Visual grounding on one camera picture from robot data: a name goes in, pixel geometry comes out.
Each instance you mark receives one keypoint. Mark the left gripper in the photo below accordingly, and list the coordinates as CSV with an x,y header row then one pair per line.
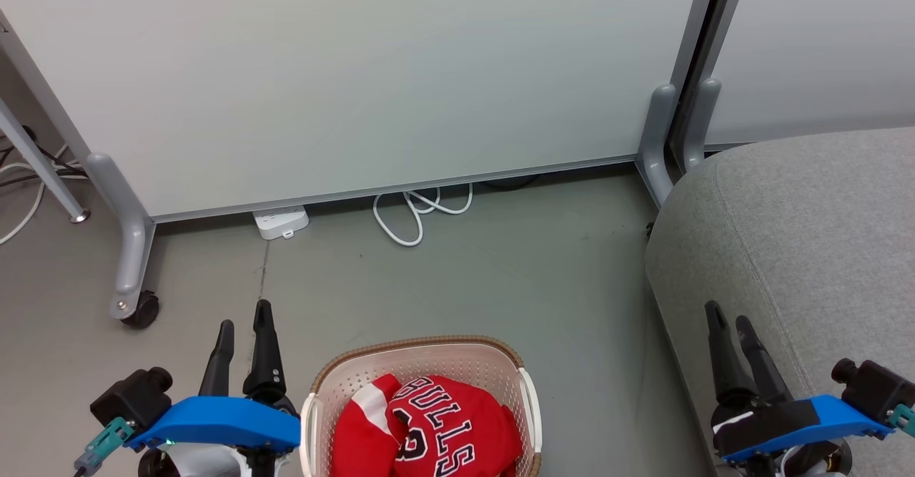
x,y
214,463

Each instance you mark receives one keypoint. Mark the grey partition leg with caster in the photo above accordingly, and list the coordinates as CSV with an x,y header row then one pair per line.
x,y
132,241

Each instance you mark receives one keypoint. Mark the white power strip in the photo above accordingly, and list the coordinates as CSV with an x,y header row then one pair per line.
x,y
280,221

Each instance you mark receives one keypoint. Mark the grey metal table leg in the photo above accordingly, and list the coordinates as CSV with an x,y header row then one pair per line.
x,y
36,155

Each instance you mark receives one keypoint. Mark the grey fabric sofa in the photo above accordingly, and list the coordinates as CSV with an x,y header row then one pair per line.
x,y
808,248

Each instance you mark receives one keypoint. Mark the white laundry basket brown rim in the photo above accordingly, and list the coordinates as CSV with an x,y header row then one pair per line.
x,y
429,359

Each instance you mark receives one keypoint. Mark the wrist camera blue bracket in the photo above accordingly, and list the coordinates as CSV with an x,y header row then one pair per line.
x,y
868,391
214,420

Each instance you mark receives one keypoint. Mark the narrow white partition panel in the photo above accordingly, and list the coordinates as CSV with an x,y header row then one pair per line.
x,y
815,48

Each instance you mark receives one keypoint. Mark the red Bulls jersey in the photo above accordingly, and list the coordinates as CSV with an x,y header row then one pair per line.
x,y
457,427

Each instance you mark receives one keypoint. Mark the left wrist camera blue bracket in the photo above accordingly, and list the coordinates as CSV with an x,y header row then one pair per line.
x,y
214,420

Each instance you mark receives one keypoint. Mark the large white partition panel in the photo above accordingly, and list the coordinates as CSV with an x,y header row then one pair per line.
x,y
357,69

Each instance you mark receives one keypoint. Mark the red garment with white stripes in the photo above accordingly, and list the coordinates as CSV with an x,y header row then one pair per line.
x,y
361,427

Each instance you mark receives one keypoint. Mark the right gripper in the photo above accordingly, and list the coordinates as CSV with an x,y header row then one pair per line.
x,y
772,420

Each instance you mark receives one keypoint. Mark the right wrist camera blue bracket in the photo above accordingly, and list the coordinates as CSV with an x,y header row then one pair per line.
x,y
868,391

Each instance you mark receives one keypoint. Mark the black caster wheel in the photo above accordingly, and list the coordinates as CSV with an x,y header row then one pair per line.
x,y
143,310

